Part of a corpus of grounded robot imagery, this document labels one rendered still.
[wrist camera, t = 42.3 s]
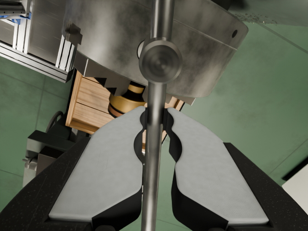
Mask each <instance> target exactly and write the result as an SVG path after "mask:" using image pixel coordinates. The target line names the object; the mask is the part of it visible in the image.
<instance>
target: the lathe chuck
mask: <svg viewBox="0 0 308 231"><path fill-rule="evenodd" d="M72 23H74V24H75V25H76V26H78V27H79V28H81V31H80V34H82V35H83V36H82V42H81V44H79V43H78V45H77V50H78V52H79V53H81V54H82V55H83V56H85V57H87V58H88V59H90V60H91V61H93V62H95V63H96V64H98V65H100V66H102V67H103V68H105V69H107V70H109V71H111V72H113V73H115V74H117V75H119V76H122V77H124V78H126V79H129V80H131V81H133V82H136V83H139V84H141V85H144V86H146V87H148V80H146V79H145V78H144V77H143V75H142V74H141V72H140V69H139V58H138V46H139V44H140V43H141V42H142V41H143V40H145V38H146V37H147V35H148V34H149V33H150V30H151V9H149V8H147V7H145V6H143V5H141V4H139V3H137V2H135V1H133V0H66V5H65V11H64V16H63V23H62V29H61V33H62V35H63V37H64V38H65V40H66V41H68V42H69V40H70V35H71V33H70V32H69V30H70V24H72ZM171 39H172V40H173V42H174V43H175V45H176V46H177V48H178V49H179V51H180V53H181V55H182V61H183V63H182V69H181V72H180V74H179V75H178V76H177V78H176V79H175V80H173V81H172V82H170V83H167V88H166V93H168V94H173V95H177V96H182V97H189V98H202V97H206V96H208V95H210V94H211V92H212V91H213V89H214V87H215V86H216V84H217V82H218V81H219V79H220V77H221V76H222V74H223V72H224V71H225V69H226V68H227V66H228V64H229V63H230V61H231V60H232V58H233V56H234V54H235V53H236V50H235V49H233V48H231V47H229V46H227V45H225V44H222V43H220V42H218V41H216V40H214V39H212V38H210V37H208V36H206V35H204V34H202V33H199V32H197V31H195V30H193V29H191V28H189V27H187V26H185V25H183V24H181V23H179V22H176V21H174V20H173V27H172V37H171Z"/></svg>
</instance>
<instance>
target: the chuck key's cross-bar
mask: <svg viewBox="0 0 308 231"><path fill-rule="evenodd" d="M174 8H175V0H152V10H151V30H150V38H155V37H164V38H168V39H170V40H171V37H172V27H173V18H174ZM166 88H167V84H163V85H158V84H153V83H151V82H149V81H148V99H147V108H148V117H147V129H146V138H145V157H144V175H143V202H142V221H141V231H155V228H156V215H157V202H158V189H159V176H160V158H161V145H162V132H163V116H164V108H165V97H166Z"/></svg>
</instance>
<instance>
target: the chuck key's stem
mask: <svg viewBox="0 0 308 231"><path fill-rule="evenodd" d="M182 63H183V61H182V55H181V53H180V51H179V49H178V48H177V46H176V45H175V43H174V42H173V40H172V39H171V40H170V39H168V38H164V37H155V38H150V33H149V34H148V35H147V37H146V38H145V41H144V44H143V47H142V50H141V54H140V57H139V69H140V72H141V74H142V75H143V77H144V78H145V79H146V80H148V81H149V82H151V83H153V84H158V85H163V84H167V83H170V82H172V81H173V80H175V79H176V78H177V76H178V75H179V74H180V72H181V69H182Z"/></svg>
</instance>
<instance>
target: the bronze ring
mask: <svg viewBox="0 0 308 231"><path fill-rule="evenodd" d="M145 88H146V86H144V85H141V84H139V83H136V82H133V81H131V82H130V84H129V87H128V90H127V93H126V95H125V96H113V95H112V94H111V93H110V96H109V105H108V112H109V114H110V115H111V116H112V117H114V118H117V117H119V116H121V115H123V114H125V113H127V112H129V111H131V110H133V109H135V108H137V107H139V106H144V105H145V104H146V102H144V101H142V100H141V97H142V94H143V92H144V90H145Z"/></svg>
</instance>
